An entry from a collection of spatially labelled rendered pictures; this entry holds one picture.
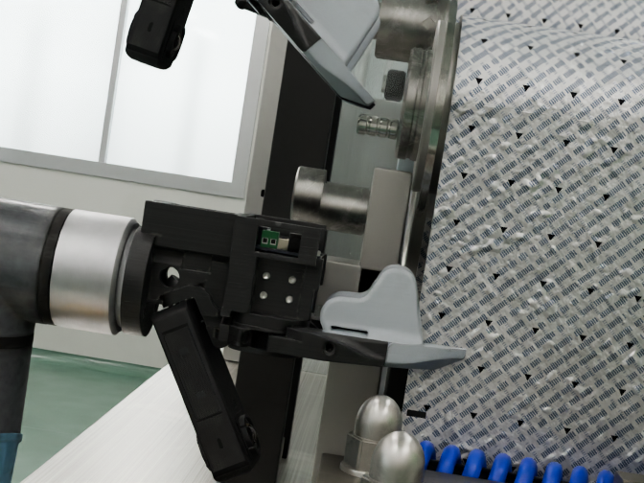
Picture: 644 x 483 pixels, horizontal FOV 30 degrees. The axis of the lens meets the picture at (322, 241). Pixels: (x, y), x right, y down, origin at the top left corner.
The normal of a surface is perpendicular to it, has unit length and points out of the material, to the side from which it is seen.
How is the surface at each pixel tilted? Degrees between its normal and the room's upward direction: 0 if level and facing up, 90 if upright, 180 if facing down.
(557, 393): 90
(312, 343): 90
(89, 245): 61
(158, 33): 91
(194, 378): 89
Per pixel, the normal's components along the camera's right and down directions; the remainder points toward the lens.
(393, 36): -0.12, 0.55
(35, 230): 0.05, -0.56
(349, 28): -0.12, -0.04
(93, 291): -0.07, 0.22
